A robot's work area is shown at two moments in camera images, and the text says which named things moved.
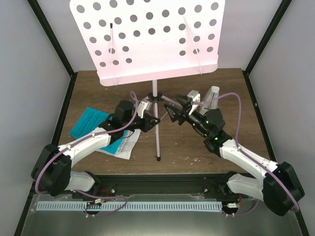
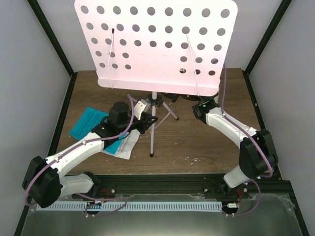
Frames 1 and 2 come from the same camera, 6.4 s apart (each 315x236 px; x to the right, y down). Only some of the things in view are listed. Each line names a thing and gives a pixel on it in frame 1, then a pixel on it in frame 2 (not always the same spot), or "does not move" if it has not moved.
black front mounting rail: x=114 y=184 does not move
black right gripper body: x=186 y=112 to x=195 y=98
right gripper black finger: x=174 y=113 to x=173 y=96
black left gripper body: x=141 y=127 does not move
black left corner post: x=51 y=36 does not move
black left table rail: x=57 y=132 does not move
